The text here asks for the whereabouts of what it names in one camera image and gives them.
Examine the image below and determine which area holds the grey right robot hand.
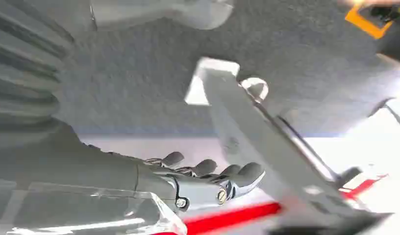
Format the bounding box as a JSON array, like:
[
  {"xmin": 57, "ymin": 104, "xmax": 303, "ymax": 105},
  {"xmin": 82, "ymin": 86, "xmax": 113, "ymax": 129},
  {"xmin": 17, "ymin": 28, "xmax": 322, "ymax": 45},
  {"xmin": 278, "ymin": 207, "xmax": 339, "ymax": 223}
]
[{"xmin": 0, "ymin": 0, "xmax": 267, "ymax": 213}]

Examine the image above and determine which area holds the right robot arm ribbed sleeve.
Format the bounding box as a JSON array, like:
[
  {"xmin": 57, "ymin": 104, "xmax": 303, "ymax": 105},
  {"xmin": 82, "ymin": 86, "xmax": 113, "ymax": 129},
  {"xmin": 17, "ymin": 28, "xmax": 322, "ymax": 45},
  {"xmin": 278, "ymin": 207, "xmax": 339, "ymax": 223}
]
[{"xmin": 0, "ymin": 0, "xmax": 75, "ymax": 151}]

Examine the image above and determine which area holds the red floor tape strip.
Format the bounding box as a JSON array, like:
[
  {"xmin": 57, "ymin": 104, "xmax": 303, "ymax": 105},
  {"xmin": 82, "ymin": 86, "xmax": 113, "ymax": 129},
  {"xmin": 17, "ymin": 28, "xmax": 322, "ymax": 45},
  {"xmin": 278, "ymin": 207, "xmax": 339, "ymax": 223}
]
[{"xmin": 151, "ymin": 174, "xmax": 390, "ymax": 235}]

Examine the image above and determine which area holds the dark metal brace rod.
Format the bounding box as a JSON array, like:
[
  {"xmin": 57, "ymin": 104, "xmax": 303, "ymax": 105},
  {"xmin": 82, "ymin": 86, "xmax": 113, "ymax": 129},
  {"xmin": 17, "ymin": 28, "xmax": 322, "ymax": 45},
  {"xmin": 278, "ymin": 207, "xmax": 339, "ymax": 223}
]
[{"xmin": 275, "ymin": 115, "xmax": 364, "ymax": 190}]

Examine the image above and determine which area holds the thin dark metal rod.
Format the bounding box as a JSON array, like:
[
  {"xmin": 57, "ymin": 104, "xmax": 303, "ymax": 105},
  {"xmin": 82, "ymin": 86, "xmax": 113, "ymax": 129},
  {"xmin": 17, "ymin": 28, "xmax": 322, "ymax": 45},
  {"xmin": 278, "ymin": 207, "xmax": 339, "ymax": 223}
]
[{"xmin": 368, "ymin": 97, "xmax": 400, "ymax": 138}]

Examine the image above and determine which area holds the black blurred object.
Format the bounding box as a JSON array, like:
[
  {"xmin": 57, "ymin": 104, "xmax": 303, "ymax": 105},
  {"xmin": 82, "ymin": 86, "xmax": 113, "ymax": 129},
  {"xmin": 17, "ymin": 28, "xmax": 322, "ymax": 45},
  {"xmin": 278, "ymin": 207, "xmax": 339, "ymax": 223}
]
[{"xmin": 370, "ymin": 4, "xmax": 400, "ymax": 63}]

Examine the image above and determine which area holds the clear plastic camera mount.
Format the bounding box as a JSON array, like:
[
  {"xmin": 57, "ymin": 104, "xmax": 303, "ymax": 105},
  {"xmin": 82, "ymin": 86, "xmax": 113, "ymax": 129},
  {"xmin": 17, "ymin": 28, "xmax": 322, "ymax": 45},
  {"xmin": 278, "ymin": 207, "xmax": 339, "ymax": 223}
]
[{"xmin": 0, "ymin": 181, "xmax": 188, "ymax": 235}]

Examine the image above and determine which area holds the metal ring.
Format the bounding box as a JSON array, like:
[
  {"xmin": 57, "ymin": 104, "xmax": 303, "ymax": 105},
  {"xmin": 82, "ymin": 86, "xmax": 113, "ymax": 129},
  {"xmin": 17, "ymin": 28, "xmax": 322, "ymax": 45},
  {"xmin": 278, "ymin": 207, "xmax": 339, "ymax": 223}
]
[{"xmin": 239, "ymin": 76, "xmax": 270, "ymax": 104}]

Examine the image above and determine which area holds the orange frame object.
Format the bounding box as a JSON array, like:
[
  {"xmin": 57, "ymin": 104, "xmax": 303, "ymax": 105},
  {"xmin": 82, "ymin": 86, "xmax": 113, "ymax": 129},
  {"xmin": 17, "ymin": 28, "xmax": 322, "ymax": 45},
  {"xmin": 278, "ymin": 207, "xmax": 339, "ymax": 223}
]
[{"xmin": 344, "ymin": 0, "xmax": 400, "ymax": 40}]

